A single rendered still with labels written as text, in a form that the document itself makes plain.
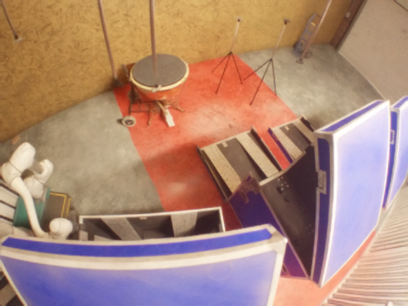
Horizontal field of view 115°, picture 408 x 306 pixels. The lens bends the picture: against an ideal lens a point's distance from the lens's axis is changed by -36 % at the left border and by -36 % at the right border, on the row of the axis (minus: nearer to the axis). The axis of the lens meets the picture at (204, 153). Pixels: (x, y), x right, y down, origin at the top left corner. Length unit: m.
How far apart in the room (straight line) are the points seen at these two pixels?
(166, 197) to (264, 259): 1.91
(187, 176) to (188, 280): 1.99
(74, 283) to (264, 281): 0.62
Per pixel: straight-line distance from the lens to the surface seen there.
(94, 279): 0.69
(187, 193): 2.45
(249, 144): 2.83
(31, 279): 0.86
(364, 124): 1.22
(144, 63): 2.65
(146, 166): 2.61
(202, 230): 2.19
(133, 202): 2.48
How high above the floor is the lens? 2.34
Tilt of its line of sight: 61 degrees down
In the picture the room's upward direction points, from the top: 13 degrees clockwise
